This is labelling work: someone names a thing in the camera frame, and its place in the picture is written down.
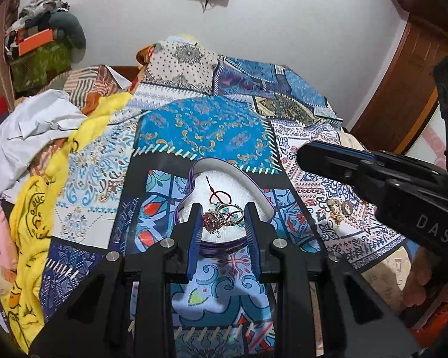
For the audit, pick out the gold earring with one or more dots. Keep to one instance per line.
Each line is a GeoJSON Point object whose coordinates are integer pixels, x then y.
{"type": "Point", "coordinates": [333, 207]}
{"type": "Point", "coordinates": [347, 207]}

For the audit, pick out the floral folded clothes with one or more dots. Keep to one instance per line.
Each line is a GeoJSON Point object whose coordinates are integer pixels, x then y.
{"type": "Point", "coordinates": [44, 5]}

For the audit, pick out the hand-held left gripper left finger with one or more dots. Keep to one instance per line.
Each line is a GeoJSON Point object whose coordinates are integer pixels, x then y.
{"type": "Point", "coordinates": [195, 238]}

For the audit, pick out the heart-shaped purple jewelry box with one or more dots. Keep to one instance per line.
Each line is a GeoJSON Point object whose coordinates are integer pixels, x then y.
{"type": "Point", "coordinates": [212, 190]}

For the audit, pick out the white bead earring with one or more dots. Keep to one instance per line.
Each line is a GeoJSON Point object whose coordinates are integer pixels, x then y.
{"type": "Point", "coordinates": [332, 226]}

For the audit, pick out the brown wooden door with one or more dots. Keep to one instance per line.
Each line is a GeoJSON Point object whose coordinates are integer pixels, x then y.
{"type": "Point", "coordinates": [407, 63]}

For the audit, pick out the cream bedsheet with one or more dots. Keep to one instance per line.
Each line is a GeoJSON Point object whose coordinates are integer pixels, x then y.
{"type": "Point", "coordinates": [390, 272]}

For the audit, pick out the orange box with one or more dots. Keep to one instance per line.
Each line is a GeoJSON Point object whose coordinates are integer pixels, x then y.
{"type": "Point", "coordinates": [35, 41]}

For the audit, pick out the brown striped curtain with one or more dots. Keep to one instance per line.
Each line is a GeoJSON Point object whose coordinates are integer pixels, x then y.
{"type": "Point", "coordinates": [3, 37]}

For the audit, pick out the person's right hand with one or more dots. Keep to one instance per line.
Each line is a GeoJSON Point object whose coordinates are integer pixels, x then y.
{"type": "Point", "coordinates": [420, 276]}

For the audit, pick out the white crumpled cloth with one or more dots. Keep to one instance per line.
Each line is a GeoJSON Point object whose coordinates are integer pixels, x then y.
{"type": "Point", "coordinates": [33, 123]}

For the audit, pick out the grey cushion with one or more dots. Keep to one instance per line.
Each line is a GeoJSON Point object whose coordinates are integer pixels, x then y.
{"type": "Point", "coordinates": [72, 28]}

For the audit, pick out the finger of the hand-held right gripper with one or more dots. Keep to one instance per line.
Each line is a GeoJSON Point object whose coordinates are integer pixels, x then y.
{"type": "Point", "coordinates": [328, 164]}
{"type": "Point", "coordinates": [352, 150]}

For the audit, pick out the blue patchwork printed bedspread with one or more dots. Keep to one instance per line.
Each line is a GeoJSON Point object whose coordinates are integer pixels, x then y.
{"type": "Point", "coordinates": [209, 130]}

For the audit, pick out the orange brown striped cloth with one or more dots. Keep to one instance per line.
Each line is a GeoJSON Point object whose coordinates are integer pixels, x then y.
{"type": "Point", "coordinates": [89, 82]}

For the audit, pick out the yellow printed cloth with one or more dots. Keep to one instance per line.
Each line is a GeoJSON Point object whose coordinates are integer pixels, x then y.
{"type": "Point", "coordinates": [33, 216]}

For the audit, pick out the white panel with pink print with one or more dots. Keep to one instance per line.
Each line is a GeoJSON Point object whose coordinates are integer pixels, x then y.
{"type": "Point", "coordinates": [429, 138]}

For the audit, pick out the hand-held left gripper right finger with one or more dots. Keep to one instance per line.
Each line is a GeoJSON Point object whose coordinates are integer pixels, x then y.
{"type": "Point", "coordinates": [253, 238]}

